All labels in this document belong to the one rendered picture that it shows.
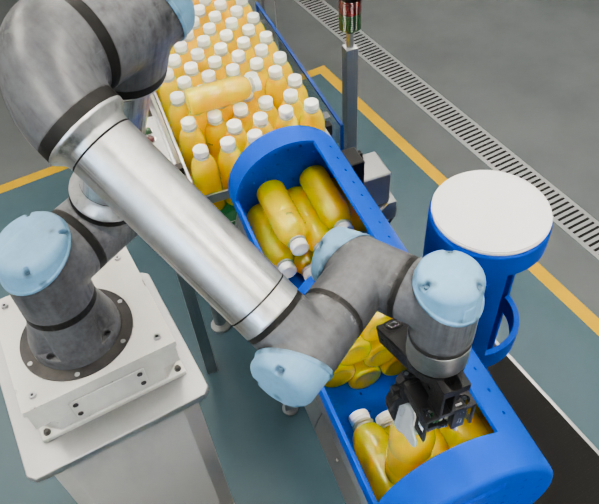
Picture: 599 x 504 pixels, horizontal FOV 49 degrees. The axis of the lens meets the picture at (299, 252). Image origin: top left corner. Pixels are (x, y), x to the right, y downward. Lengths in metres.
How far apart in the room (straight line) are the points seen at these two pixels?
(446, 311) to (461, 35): 3.61
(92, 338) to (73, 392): 0.09
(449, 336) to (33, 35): 0.51
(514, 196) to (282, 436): 1.22
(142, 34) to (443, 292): 0.40
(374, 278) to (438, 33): 3.58
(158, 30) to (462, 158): 2.70
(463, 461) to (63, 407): 0.63
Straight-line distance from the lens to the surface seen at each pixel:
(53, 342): 1.10
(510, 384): 2.38
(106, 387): 1.14
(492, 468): 1.02
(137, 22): 0.72
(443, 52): 4.07
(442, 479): 1.01
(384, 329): 0.92
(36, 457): 1.21
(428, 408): 0.85
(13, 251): 1.02
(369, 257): 0.73
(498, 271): 1.56
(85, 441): 1.19
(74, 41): 0.68
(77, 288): 1.05
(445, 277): 0.69
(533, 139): 3.51
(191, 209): 0.65
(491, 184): 1.67
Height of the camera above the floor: 2.15
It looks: 49 degrees down
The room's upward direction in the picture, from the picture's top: 5 degrees counter-clockwise
